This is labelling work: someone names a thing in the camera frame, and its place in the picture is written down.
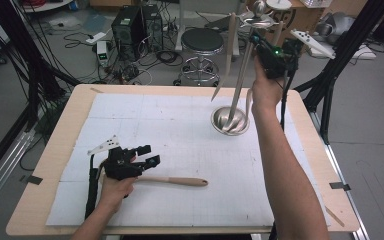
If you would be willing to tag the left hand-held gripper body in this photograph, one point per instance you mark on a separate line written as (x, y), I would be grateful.
(120, 168)

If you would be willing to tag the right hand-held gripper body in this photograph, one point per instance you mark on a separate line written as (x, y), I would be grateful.
(275, 63)

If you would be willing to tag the beige silicone spoon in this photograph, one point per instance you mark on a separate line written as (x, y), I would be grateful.
(229, 50)

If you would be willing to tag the beige kitchen utensil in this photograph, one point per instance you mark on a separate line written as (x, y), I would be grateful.
(180, 181)

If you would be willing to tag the steel utensil stand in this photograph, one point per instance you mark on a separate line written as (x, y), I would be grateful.
(220, 120)

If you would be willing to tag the person's left hand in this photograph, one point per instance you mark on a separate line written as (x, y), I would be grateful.
(113, 193)

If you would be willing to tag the person's right hand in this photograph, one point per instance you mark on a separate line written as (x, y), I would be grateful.
(263, 93)

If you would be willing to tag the white grid mat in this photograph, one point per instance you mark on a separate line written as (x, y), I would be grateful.
(166, 126)

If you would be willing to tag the black flat pad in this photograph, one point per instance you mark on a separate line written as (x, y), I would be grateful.
(218, 24)

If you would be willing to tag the white round disc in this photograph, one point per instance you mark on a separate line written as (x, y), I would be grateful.
(278, 4)

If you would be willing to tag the large cardboard box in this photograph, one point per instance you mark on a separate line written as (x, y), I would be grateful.
(305, 20)

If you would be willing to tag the black chrome stool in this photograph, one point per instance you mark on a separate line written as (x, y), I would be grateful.
(201, 40)

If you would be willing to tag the grey rounded casing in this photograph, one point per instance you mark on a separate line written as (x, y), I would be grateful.
(333, 23)

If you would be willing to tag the grey tape piece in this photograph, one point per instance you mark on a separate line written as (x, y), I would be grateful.
(33, 180)
(340, 186)

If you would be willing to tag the white flat board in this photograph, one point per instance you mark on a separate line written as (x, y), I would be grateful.
(363, 53)

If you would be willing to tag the narrow black computer tower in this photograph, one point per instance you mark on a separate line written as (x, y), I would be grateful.
(153, 26)

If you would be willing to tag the white device with green display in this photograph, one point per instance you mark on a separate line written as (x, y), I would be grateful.
(102, 50)

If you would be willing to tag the wide black computer tower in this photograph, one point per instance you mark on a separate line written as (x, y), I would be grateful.
(126, 33)

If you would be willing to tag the white power strip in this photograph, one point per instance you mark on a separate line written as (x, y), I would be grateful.
(95, 37)

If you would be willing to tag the thin wooden stick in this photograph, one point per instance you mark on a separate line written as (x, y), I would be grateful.
(334, 216)

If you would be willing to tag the black metal frame post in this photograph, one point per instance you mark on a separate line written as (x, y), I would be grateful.
(30, 66)
(350, 48)

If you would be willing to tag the aluminium rail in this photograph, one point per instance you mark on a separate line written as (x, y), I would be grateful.
(3, 166)
(353, 206)

